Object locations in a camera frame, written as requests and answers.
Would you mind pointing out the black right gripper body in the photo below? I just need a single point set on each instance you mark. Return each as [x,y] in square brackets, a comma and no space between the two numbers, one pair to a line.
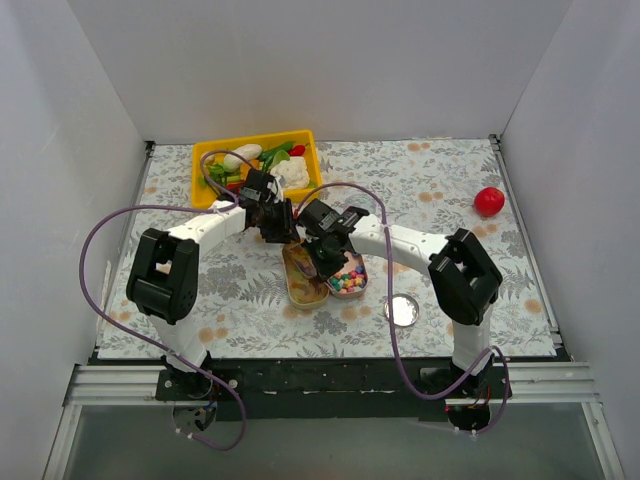
[326,257]

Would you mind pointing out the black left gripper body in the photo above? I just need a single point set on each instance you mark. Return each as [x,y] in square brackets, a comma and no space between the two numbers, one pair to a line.
[279,228]

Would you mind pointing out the silver jar lid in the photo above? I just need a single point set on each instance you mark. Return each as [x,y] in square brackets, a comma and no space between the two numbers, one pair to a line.
[402,310]

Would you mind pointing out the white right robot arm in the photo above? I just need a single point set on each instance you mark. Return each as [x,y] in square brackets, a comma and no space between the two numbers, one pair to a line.
[465,279]

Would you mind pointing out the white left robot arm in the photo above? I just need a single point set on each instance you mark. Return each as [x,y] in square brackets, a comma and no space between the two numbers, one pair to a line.
[163,281]

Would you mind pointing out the white cauliflower toy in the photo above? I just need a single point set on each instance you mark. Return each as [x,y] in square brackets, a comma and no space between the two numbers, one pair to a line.
[292,174]

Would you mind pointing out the pink oval candy box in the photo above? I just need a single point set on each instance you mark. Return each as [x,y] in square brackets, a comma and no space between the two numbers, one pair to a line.
[351,280]

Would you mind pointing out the green chili pepper toy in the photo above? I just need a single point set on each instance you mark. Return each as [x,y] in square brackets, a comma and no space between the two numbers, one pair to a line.
[267,155]

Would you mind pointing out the beige oval candy box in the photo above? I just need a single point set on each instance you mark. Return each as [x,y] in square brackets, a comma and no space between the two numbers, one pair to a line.
[305,290]

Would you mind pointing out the white radish toy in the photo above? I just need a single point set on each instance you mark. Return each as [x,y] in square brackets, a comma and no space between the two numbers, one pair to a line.
[245,153]

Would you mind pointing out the red chili pepper toy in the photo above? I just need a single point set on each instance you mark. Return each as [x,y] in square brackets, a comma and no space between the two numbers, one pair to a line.
[297,151]

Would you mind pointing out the yellow plastic bin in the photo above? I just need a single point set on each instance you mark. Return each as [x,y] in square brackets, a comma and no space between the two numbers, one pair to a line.
[202,197]

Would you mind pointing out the green scallion toy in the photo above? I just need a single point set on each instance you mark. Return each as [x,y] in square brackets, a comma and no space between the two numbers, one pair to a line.
[220,177]

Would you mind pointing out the floral table mat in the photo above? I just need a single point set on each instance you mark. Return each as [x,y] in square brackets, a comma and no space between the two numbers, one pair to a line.
[243,308]

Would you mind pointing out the red tomato toy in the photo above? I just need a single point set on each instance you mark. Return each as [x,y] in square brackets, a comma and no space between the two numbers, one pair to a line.
[489,201]

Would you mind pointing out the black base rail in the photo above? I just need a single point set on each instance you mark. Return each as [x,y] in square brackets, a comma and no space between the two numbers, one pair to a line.
[335,388]

